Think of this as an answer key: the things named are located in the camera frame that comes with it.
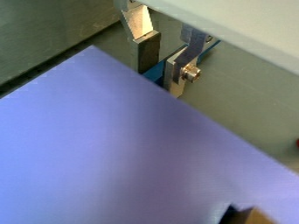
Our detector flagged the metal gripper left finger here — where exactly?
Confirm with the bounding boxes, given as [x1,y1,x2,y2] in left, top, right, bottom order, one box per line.
[113,0,161,74]

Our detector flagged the purple base block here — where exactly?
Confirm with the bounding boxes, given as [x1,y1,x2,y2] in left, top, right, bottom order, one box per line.
[0,47,299,224]

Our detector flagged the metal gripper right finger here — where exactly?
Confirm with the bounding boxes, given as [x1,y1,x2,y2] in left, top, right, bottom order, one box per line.
[162,24,210,97]

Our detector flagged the blue peg object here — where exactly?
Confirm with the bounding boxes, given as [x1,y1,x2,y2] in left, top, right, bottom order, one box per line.
[142,39,220,87]

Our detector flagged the black angled fixture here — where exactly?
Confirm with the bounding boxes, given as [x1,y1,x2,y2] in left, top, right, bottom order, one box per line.
[218,205,276,224]

